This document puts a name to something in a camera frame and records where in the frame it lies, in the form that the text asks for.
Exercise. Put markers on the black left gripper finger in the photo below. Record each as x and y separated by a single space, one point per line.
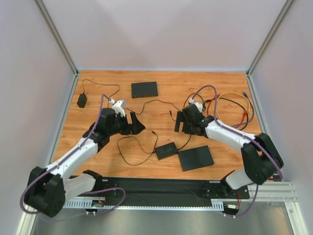
133 119
136 128

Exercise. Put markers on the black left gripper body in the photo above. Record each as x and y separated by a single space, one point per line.
129 124

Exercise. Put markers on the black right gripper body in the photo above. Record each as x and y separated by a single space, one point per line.
185 123

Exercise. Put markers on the black network switch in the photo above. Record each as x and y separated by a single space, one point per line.
144 89
195 158

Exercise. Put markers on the small black box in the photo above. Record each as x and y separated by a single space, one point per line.
166 151

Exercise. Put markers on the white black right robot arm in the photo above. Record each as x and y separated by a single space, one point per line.
260 157

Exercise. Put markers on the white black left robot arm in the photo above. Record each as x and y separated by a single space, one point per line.
49 188

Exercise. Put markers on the black power adapter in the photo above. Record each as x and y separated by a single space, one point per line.
82 99

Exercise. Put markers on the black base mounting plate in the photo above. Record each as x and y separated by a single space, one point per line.
142 192

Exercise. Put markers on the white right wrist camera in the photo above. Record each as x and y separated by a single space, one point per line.
197 104

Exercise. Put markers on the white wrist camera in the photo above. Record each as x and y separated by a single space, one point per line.
197 104
118 107

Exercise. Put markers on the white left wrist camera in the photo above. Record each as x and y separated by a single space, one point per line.
118 107

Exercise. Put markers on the aluminium front frame rail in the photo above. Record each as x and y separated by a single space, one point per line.
112 193

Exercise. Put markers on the left aluminium frame post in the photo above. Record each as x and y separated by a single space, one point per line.
55 33

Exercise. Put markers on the aluminium frame post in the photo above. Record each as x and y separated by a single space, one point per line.
55 33
269 37

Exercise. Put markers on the right aluminium frame post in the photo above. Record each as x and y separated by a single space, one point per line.
269 37

